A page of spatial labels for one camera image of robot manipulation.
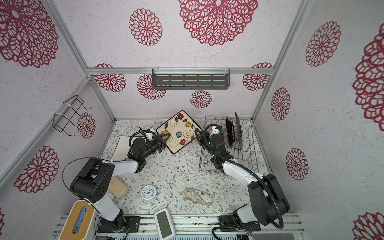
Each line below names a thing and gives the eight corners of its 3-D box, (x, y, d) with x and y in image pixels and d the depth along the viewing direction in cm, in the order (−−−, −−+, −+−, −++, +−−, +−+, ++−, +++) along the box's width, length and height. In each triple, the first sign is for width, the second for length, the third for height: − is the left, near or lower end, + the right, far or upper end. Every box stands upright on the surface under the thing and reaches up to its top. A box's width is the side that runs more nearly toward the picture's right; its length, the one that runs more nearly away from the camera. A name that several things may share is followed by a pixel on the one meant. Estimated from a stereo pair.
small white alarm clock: (141, 202, 83) (139, 200, 79) (144, 188, 88) (142, 185, 84) (156, 202, 83) (154, 200, 79) (158, 188, 88) (157, 185, 84)
